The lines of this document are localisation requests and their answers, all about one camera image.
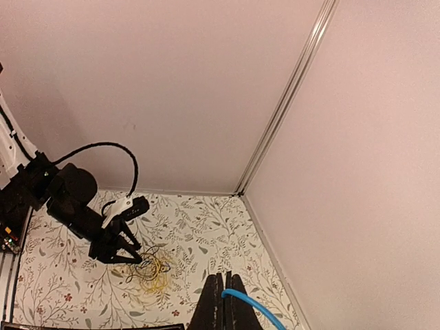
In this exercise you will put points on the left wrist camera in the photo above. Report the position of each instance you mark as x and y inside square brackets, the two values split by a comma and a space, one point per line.
[126, 209]

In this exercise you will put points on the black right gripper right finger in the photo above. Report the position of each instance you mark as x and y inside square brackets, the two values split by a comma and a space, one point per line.
[238, 314]

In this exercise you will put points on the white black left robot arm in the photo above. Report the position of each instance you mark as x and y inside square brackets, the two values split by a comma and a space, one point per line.
[35, 181]

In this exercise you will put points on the right aluminium corner post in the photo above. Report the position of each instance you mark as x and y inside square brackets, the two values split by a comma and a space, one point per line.
[301, 68]

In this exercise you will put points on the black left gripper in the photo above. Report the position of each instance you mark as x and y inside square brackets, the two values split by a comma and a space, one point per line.
[106, 242]

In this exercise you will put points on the black three-compartment bin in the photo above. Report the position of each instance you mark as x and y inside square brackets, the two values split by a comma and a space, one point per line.
[17, 326]

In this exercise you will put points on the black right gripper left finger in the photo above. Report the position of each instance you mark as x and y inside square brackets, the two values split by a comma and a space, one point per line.
[208, 314]

